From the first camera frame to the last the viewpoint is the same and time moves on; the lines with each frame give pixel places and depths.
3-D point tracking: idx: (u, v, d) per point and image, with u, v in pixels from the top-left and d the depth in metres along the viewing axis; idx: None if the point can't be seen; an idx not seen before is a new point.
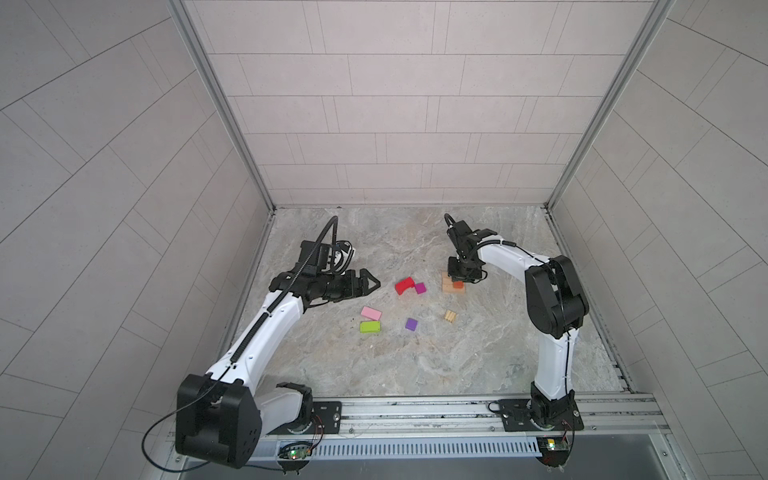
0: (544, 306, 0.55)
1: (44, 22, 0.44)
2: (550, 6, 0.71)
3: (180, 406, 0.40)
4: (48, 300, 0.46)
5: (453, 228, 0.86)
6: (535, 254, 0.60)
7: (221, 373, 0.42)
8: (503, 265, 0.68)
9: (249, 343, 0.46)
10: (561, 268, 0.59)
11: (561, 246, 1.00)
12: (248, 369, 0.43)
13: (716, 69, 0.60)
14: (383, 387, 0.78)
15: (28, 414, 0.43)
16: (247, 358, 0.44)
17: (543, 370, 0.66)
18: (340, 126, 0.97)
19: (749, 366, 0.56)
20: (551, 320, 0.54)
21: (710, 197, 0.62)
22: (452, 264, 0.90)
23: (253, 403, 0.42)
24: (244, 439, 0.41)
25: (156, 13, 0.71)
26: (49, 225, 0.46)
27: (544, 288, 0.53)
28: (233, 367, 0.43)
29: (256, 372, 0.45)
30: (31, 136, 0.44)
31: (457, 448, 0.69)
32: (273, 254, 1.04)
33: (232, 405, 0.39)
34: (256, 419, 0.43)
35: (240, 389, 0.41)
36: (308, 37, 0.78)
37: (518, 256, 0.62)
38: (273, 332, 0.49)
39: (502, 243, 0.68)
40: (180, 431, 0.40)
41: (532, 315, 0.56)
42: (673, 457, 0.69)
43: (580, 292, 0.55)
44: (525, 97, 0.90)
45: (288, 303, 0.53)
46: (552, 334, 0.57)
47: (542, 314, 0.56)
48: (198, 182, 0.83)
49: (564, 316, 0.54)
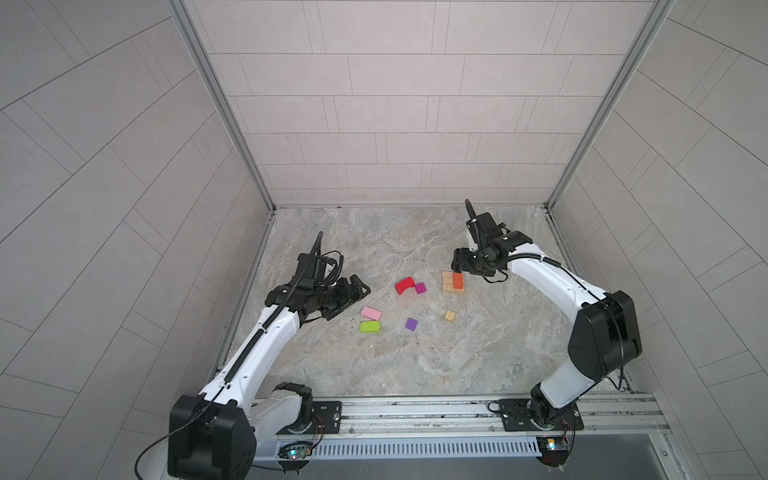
0: (596, 350, 0.46)
1: (44, 22, 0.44)
2: (550, 6, 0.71)
3: (172, 429, 0.39)
4: (48, 300, 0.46)
5: (478, 223, 0.72)
6: (588, 287, 0.50)
7: (215, 394, 0.42)
8: (543, 287, 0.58)
9: (243, 362, 0.46)
10: (618, 306, 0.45)
11: (564, 262, 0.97)
12: (242, 390, 0.43)
13: (717, 68, 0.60)
14: (383, 387, 0.78)
15: (28, 414, 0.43)
16: (241, 377, 0.44)
17: (557, 383, 0.62)
18: (340, 127, 0.98)
19: (749, 367, 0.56)
20: (601, 366, 0.46)
21: (710, 197, 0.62)
22: (464, 260, 0.79)
23: (247, 426, 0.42)
24: (237, 462, 0.40)
25: (155, 13, 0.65)
26: (49, 225, 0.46)
27: (598, 329, 0.44)
28: (227, 387, 0.43)
29: (250, 394, 0.44)
30: (30, 135, 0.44)
31: (457, 448, 0.69)
32: (273, 254, 1.04)
33: (225, 427, 0.38)
34: (250, 442, 0.43)
35: (234, 410, 0.40)
36: (308, 36, 0.78)
37: (566, 284, 0.52)
38: (268, 348, 0.48)
39: (545, 260, 0.57)
40: (172, 454, 0.40)
41: (575, 354, 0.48)
42: (673, 457, 0.69)
43: (636, 338, 0.46)
44: (525, 97, 0.90)
45: (283, 320, 0.52)
46: (595, 378, 0.48)
47: (590, 356, 0.48)
48: (198, 182, 0.83)
49: (616, 362, 0.46)
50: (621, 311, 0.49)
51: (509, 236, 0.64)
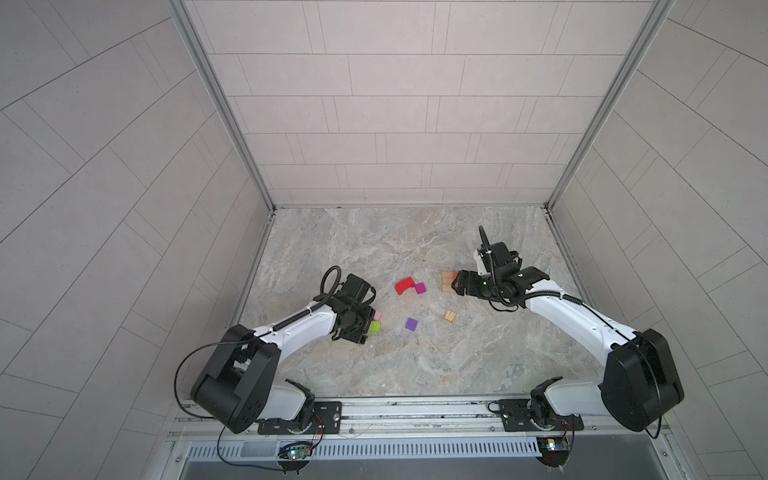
0: (634, 397, 0.42)
1: (43, 22, 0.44)
2: (550, 6, 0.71)
3: (221, 346, 0.45)
4: (48, 299, 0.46)
5: (494, 255, 0.69)
6: (616, 326, 0.47)
7: (262, 334, 0.48)
8: (567, 325, 0.54)
9: (290, 324, 0.53)
10: (652, 347, 0.46)
11: (582, 300, 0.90)
12: (282, 341, 0.48)
13: (717, 69, 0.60)
14: (383, 387, 0.78)
15: (28, 414, 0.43)
16: (285, 334, 0.50)
17: (567, 393, 0.60)
18: (340, 126, 0.97)
19: (750, 366, 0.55)
20: (642, 414, 0.42)
21: (710, 197, 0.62)
22: (470, 284, 0.77)
23: (270, 377, 0.45)
24: (249, 405, 0.42)
25: (156, 13, 0.71)
26: (47, 225, 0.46)
27: (631, 371, 0.41)
28: (272, 333, 0.49)
29: (284, 351, 0.48)
30: (30, 135, 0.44)
31: (457, 448, 0.69)
32: (273, 255, 1.04)
33: (261, 363, 0.43)
34: (264, 395, 0.45)
35: (271, 351, 0.45)
36: (308, 37, 0.78)
37: (591, 323, 0.49)
38: (309, 326, 0.55)
39: (565, 297, 0.54)
40: (206, 372, 0.44)
41: (610, 402, 0.47)
42: (673, 458, 0.69)
43: (676, 381, 0.43)
44: (525, 97, 0.90)
45: (324, 312, 0.60)
46: (638, 428, 0.43)
47: (629, 405, 0.44)
48: (198, 182, 0.83)
49: (660, 410, 0.42)
50: (655, 352, 0.46)
51: (523, 273, 0.63)
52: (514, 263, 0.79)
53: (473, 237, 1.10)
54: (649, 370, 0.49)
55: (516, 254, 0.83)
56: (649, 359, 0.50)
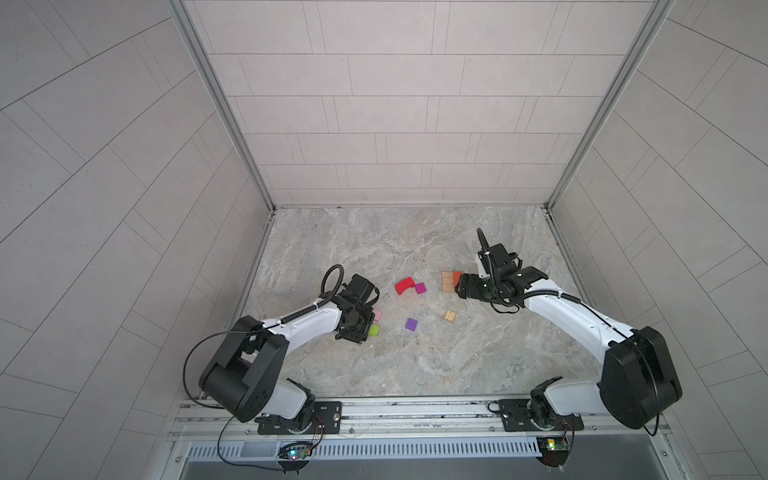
0: (632, 394, 0.42)
1: (43, 22, 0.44)
2: (550, 6, 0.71)
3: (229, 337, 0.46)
4: (47, 300, 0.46)
5: (491, 257, 0.70)
6: (613, 324, 0.47)
7: (271, 325, 0.49)
8: (565, 323, 0.54)
9: (297, 316, 0.54)
10: (650, 345, 0.46)
11: (582, 300, 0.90)
12: (289, 333, 0.49)
13: (717, 69, 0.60)
14: (383, 387, 0.78)
15: (28, 414, 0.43)
16: (292, 326, 0.51)
17: (567, 394, 0.60)
18: (340, 127, 0.98)
19: (749, 366, 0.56)
20: (639, 412, 0.42)
21: (710, 197, 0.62)
22: (472, 287, 0.77)
23: (278, 367, 0.45)
24: (256, 395, 0.43)
25: (155, 13, 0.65)
26: (49, 226, 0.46)
27: (632, 370, 0.41)
28: (280, 325, 0.50)
29: (292, 343, 0.49)
30: (31, 136, 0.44)
31: (457, 448, 0.69)
32: (274, 255, 1.04)
33: (269, 353, 0.44)
34: (271, 386, 0.46)
35: (279, 342, 0.45)
36: (308, 37, 0.78)
37: (588, 321, 0.49)
38: (315, 321, 0.55)
39: (562, 297, 0.55)
40: (213, 362, 0.45)
41: (608, 399, 0.47)
42: (673, 457, 0.69)
43: (674, 379, 0.43)
44: (525, 97, 0.90)
45: (329, 309, 0.60)
46: (636, 426, 0.44)
47: (627, 403, 0.44)
48: (198, 182, 0.83)
49: (657, 407, 0.42)
50: (652, 349, 0.46)
51: (522, 272, 0.63)
52: (514, 263, 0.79)
53: (473, 237, 1.10)
54: (648, 369, 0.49)
55: (515, 254, 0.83)
56: (646, 356, 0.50)
